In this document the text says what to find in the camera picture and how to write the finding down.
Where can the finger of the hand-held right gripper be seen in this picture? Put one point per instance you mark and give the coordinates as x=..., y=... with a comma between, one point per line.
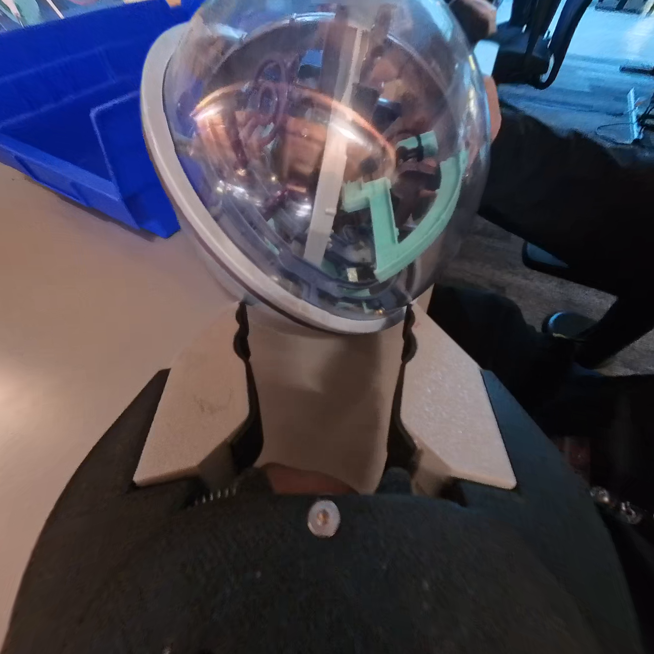
x=493, y=115

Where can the person's dark trouser leg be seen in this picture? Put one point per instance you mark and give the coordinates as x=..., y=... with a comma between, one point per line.
x=511, y=347

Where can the clear plastic maze ball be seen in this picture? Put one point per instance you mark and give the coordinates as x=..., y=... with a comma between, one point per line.
x=317, y=168

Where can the blue plastic bin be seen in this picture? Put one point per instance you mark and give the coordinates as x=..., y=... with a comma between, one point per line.
x=76, y=112

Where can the black shoe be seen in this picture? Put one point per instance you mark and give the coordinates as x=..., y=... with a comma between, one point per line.
x=567, y=324

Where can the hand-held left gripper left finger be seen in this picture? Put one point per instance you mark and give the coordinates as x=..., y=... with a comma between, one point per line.
x=194, y=403

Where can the black office chair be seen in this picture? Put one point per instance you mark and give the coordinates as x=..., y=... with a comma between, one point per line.
x=541, y=41

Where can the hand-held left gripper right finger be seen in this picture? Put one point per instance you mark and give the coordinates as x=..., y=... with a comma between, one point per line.
x=449, y=403

